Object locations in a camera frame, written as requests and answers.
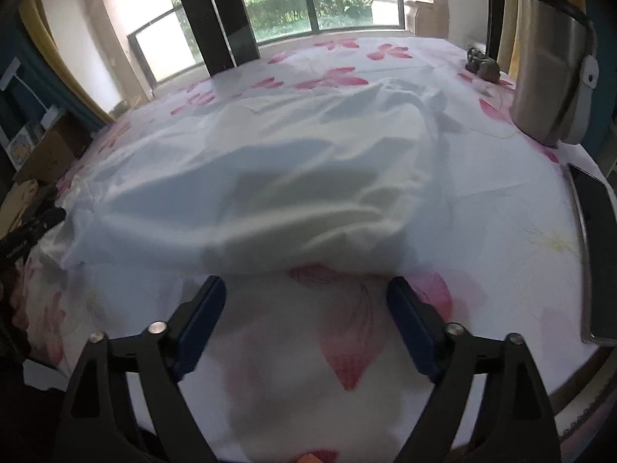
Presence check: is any stainless steel thermos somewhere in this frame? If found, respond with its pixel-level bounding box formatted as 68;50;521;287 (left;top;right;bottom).
509;0;599;147

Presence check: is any white garment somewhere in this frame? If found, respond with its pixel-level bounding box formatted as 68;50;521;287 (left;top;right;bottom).
40;78;448;275

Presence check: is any floral pink bed sheet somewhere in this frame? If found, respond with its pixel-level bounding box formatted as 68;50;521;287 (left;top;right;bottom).
24;37;616;462

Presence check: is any yellow curtain left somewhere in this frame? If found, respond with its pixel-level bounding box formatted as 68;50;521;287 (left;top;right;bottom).
19;0;114;124

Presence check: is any black door frame post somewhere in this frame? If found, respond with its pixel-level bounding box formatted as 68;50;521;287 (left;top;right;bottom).
181;0;260;75

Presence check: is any small dark object on bed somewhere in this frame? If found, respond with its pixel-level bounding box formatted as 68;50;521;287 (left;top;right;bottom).
464;46;501;84

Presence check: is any cardboard box on balcony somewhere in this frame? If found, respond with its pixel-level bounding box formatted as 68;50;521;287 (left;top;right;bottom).
404;0;450;39

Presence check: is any black smartphone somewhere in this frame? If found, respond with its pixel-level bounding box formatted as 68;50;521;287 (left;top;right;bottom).
564;163;616;347

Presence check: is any balcony railing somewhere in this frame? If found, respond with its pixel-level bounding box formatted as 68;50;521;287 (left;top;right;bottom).
128;0;406;89

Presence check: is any teal curtain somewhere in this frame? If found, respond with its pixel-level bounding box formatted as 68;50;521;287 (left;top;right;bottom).
1;15;106;138

